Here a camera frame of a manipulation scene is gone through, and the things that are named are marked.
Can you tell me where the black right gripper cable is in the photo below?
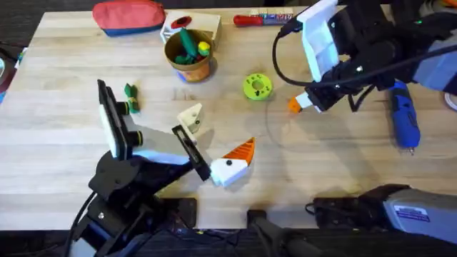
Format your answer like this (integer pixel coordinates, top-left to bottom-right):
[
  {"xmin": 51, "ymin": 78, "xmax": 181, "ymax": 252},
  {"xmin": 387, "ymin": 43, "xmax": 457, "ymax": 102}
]
[{"xmin": 271, "ymin": 16, "xmax": 457, "ymax": 89}]

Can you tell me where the red and blue zip pouch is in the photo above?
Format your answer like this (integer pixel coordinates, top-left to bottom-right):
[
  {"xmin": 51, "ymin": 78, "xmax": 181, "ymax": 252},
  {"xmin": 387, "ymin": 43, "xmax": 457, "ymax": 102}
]
[{"xmin": 91, "ymin": 0, "xmax": 167, "ymax": 38}]

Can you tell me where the box of coloured blocks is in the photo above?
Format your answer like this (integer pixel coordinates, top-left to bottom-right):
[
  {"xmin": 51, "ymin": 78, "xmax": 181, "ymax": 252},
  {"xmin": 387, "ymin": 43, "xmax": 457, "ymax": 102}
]
[{"xmin": 248, "ymin": 6, "xmax": 295, "ymax": 19}]

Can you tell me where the green disc with holes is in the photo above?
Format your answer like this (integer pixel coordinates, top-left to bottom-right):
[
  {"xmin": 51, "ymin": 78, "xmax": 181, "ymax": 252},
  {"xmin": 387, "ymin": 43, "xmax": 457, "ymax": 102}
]
[{"xmin": 242, "ymin": 72, "xmax": 273, "ymax": 101}]

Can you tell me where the wrist upright flat plate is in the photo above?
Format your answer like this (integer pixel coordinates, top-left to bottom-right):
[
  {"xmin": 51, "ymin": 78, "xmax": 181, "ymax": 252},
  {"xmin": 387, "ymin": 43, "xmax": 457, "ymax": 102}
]
[
  {"xmin": 96, "ymin": 79, "xmax": 130, "ymax": 161},
  {"xmin": 296, "ymin": 0, "xmax": 341, "ymax": 84}
]

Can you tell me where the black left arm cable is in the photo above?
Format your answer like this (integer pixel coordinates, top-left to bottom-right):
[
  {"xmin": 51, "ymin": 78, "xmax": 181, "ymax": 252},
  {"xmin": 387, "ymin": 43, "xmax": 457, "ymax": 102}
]
[{"xmin": 63, "ymin": 191, "xmax": 98, "ymax": 257}]

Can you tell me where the heap of things at table side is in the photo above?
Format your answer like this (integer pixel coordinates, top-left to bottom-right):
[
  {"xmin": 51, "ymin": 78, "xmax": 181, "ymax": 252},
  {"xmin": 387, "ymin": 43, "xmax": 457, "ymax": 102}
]
[{"xmin": 0, "ymin": 41, "xmax": 29, "ymax": 105}]

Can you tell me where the left wrist upright flat plate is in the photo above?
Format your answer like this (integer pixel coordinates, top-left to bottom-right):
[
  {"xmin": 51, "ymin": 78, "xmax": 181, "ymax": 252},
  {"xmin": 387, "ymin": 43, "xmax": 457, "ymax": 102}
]
[{"xmin": 96, "ymin": 79, "xmax": 130, "ymax": 161}]

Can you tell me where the right wrist upright flat plate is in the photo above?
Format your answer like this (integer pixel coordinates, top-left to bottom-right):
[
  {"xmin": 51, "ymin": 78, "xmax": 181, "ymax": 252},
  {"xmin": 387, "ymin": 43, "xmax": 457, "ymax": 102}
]
[{"xmin": 296, "ymin": 0, "xmax": 341, "ymax": 84}]

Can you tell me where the white tape roll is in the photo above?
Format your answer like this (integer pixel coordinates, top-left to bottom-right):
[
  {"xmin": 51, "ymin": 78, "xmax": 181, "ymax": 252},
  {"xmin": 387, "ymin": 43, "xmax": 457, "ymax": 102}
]
[{"xmin": 443, "ymin": 91, "xmax": 457, "ymax": 112}]

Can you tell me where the green vegetable toy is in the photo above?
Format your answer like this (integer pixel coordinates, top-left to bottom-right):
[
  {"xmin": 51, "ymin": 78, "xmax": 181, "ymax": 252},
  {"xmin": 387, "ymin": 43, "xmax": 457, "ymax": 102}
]
[{"xmin": 124, "ymin": 82, "xmax": 141, "ymax": 115}]

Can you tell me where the blue electric screwdriver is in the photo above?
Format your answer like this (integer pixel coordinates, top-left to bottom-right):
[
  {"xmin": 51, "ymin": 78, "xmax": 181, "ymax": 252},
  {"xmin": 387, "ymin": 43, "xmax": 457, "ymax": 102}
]
[{"xmin": 388, "ymin": 79, "xmax": 421, "ymax": 156}]

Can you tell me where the white box with red piece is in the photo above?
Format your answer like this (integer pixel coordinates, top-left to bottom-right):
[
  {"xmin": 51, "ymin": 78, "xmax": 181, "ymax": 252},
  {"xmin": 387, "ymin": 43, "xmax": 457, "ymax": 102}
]
[{"xmin": 159, "ymin": 10, "xmax": 224, "ymax": 50}]

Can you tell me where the red handled tool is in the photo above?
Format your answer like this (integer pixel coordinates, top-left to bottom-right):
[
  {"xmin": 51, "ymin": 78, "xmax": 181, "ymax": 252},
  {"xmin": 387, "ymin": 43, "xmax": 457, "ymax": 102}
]
[{"xmin": 233, "ymin": 14, "xmax": 294, "ymax": 27}]

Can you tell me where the brown tub with toys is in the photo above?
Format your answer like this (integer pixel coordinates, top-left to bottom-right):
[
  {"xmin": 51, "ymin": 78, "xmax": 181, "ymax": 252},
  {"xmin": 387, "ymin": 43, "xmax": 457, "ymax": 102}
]
[{"xmin": 164, "ymin": 28, "xmax": 216, "ymax": 84}]

